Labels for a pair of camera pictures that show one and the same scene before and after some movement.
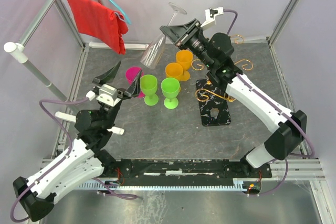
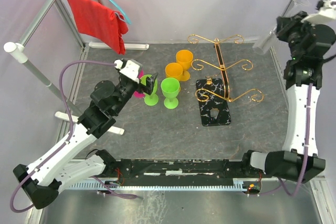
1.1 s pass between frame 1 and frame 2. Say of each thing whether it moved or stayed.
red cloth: stayed
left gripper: moved
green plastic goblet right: stayed
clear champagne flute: moved
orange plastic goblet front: stayed
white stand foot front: stayed
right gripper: moved
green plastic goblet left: stayed
